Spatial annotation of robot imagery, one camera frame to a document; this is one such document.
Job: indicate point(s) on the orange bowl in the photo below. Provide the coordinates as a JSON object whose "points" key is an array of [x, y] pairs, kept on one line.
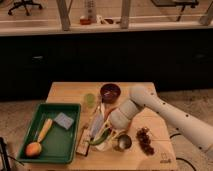
{"points": [[108, 112]]}

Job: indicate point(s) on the red bowl on shelf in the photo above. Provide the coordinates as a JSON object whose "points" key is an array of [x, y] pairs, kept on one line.
{"points": [[85, 21]]}

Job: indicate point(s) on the yellow corn cob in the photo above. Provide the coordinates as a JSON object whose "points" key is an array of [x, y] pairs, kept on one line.
{"points": [[47, 125]]}

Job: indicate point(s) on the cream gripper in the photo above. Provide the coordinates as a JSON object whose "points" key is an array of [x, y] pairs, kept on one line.
{"points": [[114, 132]]}

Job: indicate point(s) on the black stand at left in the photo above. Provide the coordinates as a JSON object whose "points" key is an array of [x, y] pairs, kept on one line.
{"points": [[4, 157]]}

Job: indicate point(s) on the green plastic tray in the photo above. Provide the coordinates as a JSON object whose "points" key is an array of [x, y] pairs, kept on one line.
{"points": [[58, 146]]}

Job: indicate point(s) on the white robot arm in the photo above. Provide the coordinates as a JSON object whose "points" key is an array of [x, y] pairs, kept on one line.
{"points": [[196, 131]]}

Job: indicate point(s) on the grey sponge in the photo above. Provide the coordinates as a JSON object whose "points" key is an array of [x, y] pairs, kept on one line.
{"points": [[64, 121]]}

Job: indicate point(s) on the white paper cup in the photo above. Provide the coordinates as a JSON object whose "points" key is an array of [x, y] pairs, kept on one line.
{"points": [[105, 145]]}

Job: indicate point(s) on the small metal cup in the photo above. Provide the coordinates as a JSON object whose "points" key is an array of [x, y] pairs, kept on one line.
{"points": [[124, 142]]}

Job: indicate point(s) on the black office chair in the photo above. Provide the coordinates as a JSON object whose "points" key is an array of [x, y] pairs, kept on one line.
{"points": [[24, 3]]}

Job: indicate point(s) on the green pepper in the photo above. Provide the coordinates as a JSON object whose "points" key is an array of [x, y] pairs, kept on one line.
{"points": [[101, 139]]}

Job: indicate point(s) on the wooden block brush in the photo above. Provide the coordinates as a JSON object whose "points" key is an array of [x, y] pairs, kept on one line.
{"points": [[83, 145]]}

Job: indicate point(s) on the bunch of dark grapes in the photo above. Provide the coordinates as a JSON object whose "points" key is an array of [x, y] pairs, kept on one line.
{"points": [[144, 141]]}

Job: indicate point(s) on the dark purple bowl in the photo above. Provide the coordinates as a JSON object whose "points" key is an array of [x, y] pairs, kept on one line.
{"points": [[110, 93]]}

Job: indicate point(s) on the white bottle on shelf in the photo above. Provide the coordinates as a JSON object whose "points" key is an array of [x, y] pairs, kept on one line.
{"points": [[90, 10]]}

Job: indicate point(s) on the green plastic cup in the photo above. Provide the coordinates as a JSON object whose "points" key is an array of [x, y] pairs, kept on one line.
{"points": [[89, 100]]}

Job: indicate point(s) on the orange fruit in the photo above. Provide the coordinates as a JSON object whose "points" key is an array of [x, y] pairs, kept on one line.
{"points": [[33, 149]]}

